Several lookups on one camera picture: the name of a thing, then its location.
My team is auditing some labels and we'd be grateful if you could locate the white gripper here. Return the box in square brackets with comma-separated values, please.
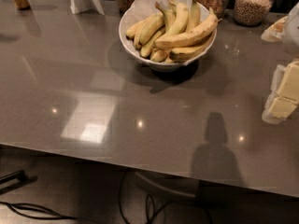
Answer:
[261, 2, 299, 124]

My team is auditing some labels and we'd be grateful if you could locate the large top yellow banana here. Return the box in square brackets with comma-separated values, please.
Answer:
[154, 8, 218, 49]

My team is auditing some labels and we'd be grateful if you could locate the front lower yellow banana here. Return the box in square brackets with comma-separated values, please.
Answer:
[169, 32, 215, 63]

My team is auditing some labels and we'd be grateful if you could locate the upright back yellow banana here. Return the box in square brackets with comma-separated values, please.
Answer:
[186, 0, 201, 31]

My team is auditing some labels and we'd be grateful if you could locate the middle curved yellow banana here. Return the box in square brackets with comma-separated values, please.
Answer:
[155, 0, 189, 36]

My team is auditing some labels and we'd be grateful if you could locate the small bottom yellow banana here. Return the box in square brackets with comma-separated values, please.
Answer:
[149, 49, 170, 63]

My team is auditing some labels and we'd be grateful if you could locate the white ceramic bowl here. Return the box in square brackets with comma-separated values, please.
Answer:
[119, 9, 217, 72]

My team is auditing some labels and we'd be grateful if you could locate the lower left yellow banana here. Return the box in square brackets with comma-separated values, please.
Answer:
[139, 27, 165, 58]

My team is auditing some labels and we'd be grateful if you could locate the white paper bowl liner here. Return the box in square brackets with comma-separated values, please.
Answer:
[123, 0, 167, 25]

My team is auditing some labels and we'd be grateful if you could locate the far left small banana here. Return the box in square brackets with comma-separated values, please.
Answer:
[125, 20, 146, 40]

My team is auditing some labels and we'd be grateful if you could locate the glass jar of grains right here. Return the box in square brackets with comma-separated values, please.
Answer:
[234, 0, 274, 26]

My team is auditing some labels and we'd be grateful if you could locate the black floor cable middle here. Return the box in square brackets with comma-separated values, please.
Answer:
[118, 171, 216, 224]

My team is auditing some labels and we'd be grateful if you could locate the black floor cable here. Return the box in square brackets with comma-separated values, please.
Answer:
[118, 171, 216, 224]
[0, 201, 78, 221]

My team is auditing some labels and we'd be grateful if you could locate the black metal floor frame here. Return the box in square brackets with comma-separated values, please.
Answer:
[0, 170, 37, 195]

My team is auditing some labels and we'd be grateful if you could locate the black floor cable left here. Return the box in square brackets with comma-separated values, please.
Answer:
[0, 201, 78, 221]

